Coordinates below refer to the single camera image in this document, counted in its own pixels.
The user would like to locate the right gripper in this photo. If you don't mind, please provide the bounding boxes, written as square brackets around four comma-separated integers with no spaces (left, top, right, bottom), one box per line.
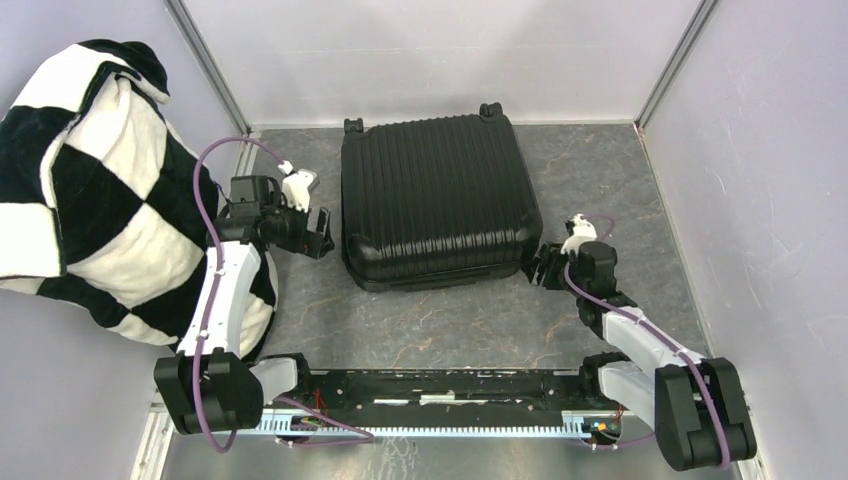
[519,240,587,298]

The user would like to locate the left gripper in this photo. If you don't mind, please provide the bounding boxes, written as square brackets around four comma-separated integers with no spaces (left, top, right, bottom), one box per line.
[262,192,334,259]

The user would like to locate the black suitcase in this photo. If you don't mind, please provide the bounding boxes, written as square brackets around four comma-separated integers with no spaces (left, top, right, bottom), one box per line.
[340,103,543,292]

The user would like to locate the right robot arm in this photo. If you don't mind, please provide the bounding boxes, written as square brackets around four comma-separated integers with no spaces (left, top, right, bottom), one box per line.
[522,241,758,471]

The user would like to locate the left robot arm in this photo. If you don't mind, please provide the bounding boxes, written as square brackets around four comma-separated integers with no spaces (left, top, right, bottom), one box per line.
[153,169,334,435]

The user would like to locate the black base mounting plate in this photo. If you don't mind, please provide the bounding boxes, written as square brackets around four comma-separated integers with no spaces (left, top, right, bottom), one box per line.
[288,369,619,428]

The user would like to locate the black white checkered blanket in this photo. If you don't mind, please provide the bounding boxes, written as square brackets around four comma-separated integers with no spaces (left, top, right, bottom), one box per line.
[0,38,280,359]

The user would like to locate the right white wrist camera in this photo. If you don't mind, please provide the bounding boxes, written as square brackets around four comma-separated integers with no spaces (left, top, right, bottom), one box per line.
[560,214,598,255]

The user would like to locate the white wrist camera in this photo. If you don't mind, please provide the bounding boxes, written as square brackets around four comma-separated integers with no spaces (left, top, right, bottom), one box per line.
[560,214,598,255]
[278,161,319,213]

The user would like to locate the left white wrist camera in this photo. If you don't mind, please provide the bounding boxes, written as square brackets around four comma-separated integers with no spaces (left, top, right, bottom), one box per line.
[278,161,319,213]

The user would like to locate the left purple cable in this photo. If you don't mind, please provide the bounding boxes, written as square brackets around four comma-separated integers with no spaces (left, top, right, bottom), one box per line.
[190,136,376,456]

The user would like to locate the aluminium frame rail base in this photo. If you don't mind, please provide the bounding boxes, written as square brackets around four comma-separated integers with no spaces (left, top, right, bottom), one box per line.
[129,368,770,480]

